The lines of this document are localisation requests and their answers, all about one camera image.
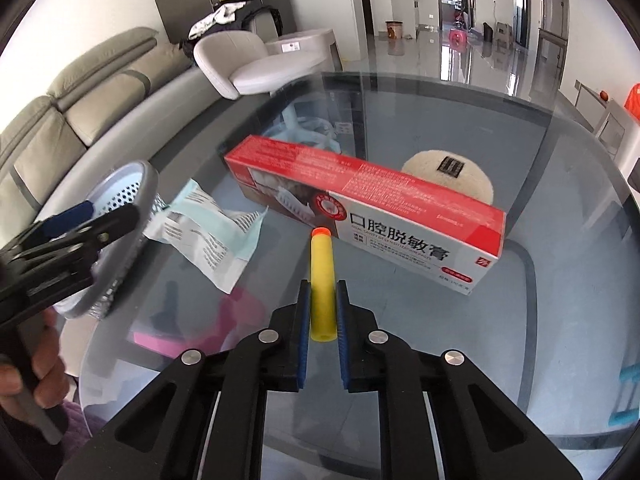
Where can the grey leather sofa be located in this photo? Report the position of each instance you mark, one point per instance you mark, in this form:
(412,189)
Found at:
(122,100)

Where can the white green plastic wrapper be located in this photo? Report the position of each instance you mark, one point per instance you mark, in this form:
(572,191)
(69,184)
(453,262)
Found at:
(218,242)

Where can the pile of clothes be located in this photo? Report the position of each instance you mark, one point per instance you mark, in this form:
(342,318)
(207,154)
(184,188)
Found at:
(251,16)

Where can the small brown trash bin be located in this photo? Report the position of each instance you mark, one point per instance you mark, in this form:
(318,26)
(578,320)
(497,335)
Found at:
(395,30)

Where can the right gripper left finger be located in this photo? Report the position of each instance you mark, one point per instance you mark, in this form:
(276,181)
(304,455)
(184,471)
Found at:
(203,417)

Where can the yellow foam dart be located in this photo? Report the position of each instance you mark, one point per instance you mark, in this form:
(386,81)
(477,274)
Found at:
(323,323)

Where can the orange plastic bag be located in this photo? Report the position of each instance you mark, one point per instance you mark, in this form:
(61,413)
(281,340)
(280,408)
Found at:
(632,103)

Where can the red toothpaste box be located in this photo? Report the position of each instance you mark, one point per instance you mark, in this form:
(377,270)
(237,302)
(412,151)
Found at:
(425,228)

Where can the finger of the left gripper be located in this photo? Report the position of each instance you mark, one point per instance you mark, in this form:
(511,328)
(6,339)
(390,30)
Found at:
(67,220)
(31,256)

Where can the white swivel stool chair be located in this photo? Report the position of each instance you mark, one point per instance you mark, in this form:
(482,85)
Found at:
(237,63)

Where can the white plastic step stool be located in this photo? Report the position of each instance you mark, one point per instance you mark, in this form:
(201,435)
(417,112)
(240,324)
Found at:
(321,40)

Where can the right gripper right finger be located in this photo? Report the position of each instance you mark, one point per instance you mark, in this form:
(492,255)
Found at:
(440,417)

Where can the person's left hand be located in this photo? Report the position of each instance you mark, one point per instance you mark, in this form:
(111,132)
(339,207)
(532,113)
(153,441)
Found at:
(47,365)

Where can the white plastic stool right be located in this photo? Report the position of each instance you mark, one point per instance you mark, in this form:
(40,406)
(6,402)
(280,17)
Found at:
(618,131)

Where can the cream wool polishing pad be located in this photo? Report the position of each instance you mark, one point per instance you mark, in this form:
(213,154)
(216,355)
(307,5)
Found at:
(453,171)

